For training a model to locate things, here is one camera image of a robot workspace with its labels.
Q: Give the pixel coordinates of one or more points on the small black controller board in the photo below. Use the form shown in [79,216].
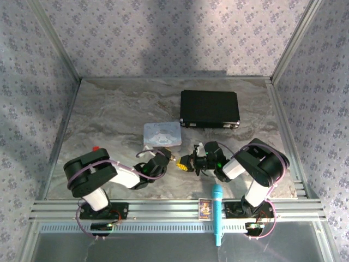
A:
[101,227]
[255,227]

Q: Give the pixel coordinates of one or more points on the pastel cartoon dog tin box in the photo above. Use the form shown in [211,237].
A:
[162,135]

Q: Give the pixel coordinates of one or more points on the blue toy microphone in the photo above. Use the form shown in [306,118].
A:
[217,210]

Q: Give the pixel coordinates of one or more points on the aluminium side rail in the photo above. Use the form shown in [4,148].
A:
[65,131]
[283,131]

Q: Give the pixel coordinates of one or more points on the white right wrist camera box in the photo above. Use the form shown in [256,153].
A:
[199,148]

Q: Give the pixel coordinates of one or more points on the small colourful card box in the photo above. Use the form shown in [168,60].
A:
[205,209]

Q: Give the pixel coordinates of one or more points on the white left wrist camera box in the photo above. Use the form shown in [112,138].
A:
[148,148]

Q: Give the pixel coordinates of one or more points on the aluminium frame post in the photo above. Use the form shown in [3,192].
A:
[297,41]

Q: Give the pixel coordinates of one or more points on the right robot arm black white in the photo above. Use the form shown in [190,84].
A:
[261,169]

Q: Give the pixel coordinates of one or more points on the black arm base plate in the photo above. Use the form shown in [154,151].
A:
[231,211]
[120,210]

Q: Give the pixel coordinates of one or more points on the black hard case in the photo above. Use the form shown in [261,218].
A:
[210,107]

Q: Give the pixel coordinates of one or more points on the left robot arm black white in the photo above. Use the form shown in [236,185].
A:
[95,174]

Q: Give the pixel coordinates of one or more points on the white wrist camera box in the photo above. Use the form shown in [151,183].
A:
[148,148]
[199,148]

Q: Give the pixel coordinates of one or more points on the aluminium mounting rail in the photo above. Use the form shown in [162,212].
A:
[169,211]

